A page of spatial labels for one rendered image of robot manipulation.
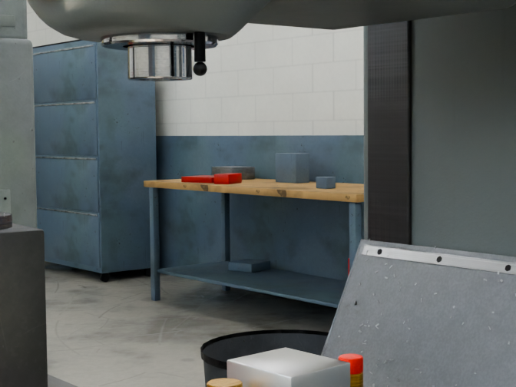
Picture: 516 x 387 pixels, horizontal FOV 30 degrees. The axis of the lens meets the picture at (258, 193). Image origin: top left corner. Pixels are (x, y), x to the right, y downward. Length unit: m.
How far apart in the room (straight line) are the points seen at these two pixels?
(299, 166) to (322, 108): 0.50
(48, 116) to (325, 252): 3.07
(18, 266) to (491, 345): 0.46
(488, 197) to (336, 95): 5.71
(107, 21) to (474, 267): 0.47
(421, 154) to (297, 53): 5.97
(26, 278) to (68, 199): 7.44
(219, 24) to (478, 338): 0.42
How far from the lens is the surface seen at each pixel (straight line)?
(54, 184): 8.63
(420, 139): 1.02
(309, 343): 2.97
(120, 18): 0.65
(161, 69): 0.69
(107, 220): 8.00
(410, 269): 1.01
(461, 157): 0.98
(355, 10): 0.81
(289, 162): 6.52
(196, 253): 8.01
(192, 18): 0.66
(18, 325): 0.97
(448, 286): 0.98
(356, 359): 0.63
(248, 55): 7.41
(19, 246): 0.96
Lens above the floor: 1.24
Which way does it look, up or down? 4 degrees down
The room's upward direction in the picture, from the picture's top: 1 degrees counter-clockwise
